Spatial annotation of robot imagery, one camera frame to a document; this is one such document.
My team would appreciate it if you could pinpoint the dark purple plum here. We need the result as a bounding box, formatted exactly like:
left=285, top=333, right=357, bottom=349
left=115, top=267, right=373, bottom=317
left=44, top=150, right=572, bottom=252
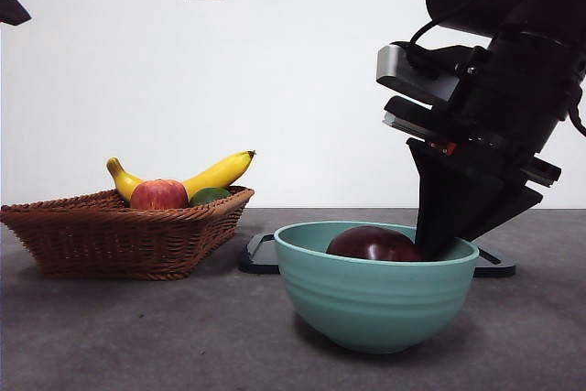
left=325, top=224, right=423, bottom=264

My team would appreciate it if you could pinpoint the teal ribbed bowl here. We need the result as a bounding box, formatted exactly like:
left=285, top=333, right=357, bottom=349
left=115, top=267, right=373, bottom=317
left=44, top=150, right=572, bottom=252
left=273, top=221, right=481, bottom=355

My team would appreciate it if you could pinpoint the black rectangular tray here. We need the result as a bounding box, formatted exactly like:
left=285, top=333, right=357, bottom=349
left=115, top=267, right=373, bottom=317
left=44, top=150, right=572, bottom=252
left=237, top=233, right=516, bottom=278

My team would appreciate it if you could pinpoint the yellow banana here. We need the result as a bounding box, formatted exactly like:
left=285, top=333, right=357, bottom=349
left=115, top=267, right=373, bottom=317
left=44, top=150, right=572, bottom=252
left=105, top=149, right=256, bottom=202

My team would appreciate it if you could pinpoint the green round fruit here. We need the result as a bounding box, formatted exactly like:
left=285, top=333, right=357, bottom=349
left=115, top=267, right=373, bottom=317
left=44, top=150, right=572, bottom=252
left=188, top=187, right=232, bottom=208

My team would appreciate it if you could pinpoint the red yellow apple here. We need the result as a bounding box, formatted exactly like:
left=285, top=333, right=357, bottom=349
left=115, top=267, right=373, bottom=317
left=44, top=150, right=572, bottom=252
left=129, top=179, right=190, bottom=210

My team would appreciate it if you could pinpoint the brown wicker basket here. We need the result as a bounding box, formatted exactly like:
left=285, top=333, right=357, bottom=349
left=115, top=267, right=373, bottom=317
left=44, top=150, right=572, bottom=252
left=0, top=185, right=255, bottom=281

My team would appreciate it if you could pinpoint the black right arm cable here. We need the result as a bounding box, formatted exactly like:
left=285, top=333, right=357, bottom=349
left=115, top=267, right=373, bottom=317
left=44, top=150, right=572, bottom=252
left=408, top=8, right=463, bottom=86

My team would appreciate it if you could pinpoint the right wrist grey camera box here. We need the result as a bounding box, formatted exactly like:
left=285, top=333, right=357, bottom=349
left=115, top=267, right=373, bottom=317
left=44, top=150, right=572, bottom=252
left=375, top=41, right=463, bottom=106

